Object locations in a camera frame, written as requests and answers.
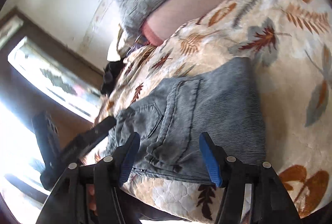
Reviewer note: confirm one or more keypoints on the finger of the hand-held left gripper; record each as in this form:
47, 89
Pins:
88, 138

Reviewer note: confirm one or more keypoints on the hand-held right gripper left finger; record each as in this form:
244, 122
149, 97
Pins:
128, 161

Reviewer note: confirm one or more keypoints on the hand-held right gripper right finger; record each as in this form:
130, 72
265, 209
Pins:
211, 161

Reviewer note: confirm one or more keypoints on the grey-blue denim pants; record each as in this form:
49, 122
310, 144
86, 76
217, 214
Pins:
207, 99

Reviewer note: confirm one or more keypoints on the person's left hand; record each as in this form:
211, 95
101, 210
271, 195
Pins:
92, 200

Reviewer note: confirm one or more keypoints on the dark crumpled cloth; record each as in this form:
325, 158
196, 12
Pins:
110, 78

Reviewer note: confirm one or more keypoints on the stained glass door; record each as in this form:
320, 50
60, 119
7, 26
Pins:
51, 76

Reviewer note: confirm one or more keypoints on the white pillow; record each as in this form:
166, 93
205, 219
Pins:
114, 50

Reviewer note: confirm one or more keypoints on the purple printed cloth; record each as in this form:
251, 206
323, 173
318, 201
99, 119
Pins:
137, 44

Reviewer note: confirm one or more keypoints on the cream leaf-print blanket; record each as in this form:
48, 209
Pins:
285, 70

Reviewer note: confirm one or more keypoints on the pink sofa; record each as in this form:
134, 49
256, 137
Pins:
186, 5

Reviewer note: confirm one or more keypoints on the brown wooden door frame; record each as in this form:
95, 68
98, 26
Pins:
64, 42

